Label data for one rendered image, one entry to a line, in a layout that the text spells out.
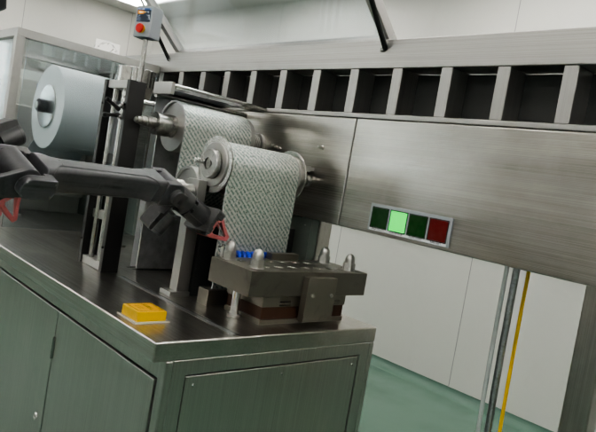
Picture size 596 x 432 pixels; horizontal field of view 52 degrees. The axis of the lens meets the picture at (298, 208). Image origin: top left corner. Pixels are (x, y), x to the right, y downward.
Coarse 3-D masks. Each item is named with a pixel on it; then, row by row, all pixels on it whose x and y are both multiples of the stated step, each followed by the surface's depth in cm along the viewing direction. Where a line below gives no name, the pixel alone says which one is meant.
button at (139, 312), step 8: (128, 304) 131; (136, 304) 132; (144, 304) 133; (152, 304) 134; (128, 312) 129; (136, 312) 127; (144, 312) 127; (152, 312) 128; (160, 312) 130; (136, 320) 126; (144, 320) 127; (152, 320) 129; (160, 320) 130
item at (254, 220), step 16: (240, 192) 156; (256, 192) 159; (224, 208) 153; (240, 208) 157; (256, 208) 160; (272, 208) 164; (288, 208) 168; (240, 224) 158; (256, 224) 161; (272, 224) 165; (288, 224) 169; (240, 240) 158; (256, 240) 162; (272, 240) 166
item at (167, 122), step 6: (156, 114) 171; (162, 114) 170; (168, 114) 172; (162, 120) 169; (168, 120) 171; (174, 120) 173; (156, 126) 170; (162, 126) 170; (168, 126) 171; (174, 126) 172; (156, 132) 170; (162, 132) 171; (168, 132) 172; (174, 132) 173
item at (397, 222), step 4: (392, 212) 154; (396, 212) 153; (400, 212) 153; (392, 216) 154; (396, 216) 153; (400, 216) 153; (404, 216) 152; (392, 220) 154; (396, 220) 153; (400, 220) 152; (404, 220) 151; (392, 224) 154; (396, 224) 153; (400, 224) 152; (404, 224) 151; (388, 228) 155; (392, 228) 154; (396, 228) 153; (400, 228) 152; (400, 232) 152
